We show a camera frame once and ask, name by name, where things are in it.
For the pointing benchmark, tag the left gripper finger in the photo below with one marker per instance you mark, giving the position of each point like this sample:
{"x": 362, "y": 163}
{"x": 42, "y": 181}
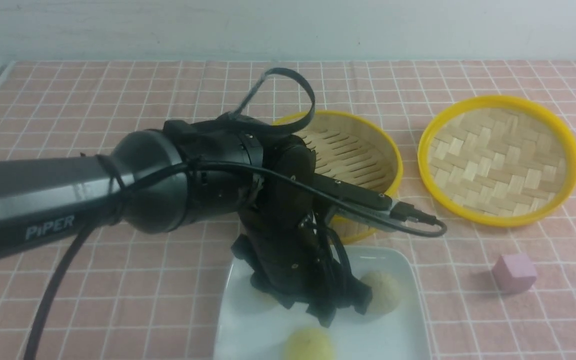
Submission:
{"x": 357, "y": 295}
{"x": 324, "y": 310}

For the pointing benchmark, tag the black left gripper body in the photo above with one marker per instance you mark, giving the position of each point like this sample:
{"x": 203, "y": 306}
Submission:
{"x": 295, "y": 256}

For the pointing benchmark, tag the beige steamed bun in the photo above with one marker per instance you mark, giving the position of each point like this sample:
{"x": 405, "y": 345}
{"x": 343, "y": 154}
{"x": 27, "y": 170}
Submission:
{"x": 386, "y": 292}

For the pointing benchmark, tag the yellow steamed bun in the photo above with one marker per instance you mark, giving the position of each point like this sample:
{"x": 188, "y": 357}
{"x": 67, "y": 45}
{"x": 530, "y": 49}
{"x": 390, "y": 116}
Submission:
{"x": 309, "y": 343}

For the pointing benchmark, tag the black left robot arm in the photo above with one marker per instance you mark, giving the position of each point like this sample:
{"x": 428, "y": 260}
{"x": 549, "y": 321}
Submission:
{"x": 161, "y": 180}

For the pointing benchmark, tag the white square plate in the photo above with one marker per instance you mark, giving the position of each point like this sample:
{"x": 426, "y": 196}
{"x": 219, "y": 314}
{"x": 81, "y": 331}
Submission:
{"x": 253, "y": 328}

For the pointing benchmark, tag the bamboo steamer basket yellow rim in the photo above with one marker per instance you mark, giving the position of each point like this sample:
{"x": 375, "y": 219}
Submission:
{"x": 354, "y": 150}

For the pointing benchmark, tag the pink cube block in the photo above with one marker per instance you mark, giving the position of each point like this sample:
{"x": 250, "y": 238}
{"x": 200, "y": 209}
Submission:
{"x": 514, "y": 273}

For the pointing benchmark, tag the pink checkered tablecloth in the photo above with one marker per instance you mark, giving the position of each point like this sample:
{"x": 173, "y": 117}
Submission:
{"x": 135, "y": 296}

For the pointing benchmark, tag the woven bamboo steamer lid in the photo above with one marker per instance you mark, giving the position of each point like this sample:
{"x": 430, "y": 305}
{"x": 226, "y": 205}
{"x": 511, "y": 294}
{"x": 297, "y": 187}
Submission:
{"x": 498, "y": 160}

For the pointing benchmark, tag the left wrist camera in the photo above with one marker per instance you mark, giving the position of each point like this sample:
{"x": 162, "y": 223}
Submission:
{"x": 373, "y": 209}

